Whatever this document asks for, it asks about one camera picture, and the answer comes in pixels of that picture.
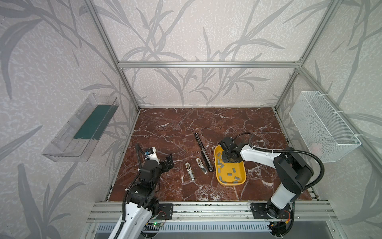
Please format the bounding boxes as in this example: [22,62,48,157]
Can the white mini stapler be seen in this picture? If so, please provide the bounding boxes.
[196,158,209,174]
[185,162,195,181]

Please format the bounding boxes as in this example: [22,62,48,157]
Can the black stapler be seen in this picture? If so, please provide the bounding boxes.
[194,132,214,172]

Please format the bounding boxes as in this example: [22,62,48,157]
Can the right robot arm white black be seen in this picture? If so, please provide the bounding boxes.
[219,137,315,219]

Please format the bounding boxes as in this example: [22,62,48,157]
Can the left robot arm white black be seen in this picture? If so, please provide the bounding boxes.
[109,153,174,239]

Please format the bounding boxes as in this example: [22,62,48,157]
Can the yellow plastic tray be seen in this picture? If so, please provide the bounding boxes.
[214,145,246,186]

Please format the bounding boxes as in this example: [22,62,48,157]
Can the green circuit board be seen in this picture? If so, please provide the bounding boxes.
[144,221,165,231]

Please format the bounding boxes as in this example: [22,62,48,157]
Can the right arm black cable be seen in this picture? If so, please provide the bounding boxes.
[232,132,325,192]

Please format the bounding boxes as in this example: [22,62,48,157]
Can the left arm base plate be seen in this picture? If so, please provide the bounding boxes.
[154,203,174,221]

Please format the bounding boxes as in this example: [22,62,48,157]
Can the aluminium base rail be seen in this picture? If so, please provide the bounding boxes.
[86,201,338,223]

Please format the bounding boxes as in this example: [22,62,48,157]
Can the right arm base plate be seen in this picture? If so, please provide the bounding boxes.
[250,202,292,220]

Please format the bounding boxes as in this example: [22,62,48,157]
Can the clear plastic wall bin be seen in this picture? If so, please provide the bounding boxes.
[42,93,119,162]

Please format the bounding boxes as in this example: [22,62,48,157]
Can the white wire mesh basket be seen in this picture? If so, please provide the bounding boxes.
[289,91,362,163]

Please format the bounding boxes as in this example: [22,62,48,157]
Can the aluminium frame crossbar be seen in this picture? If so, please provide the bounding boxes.
[118,61,299,69]

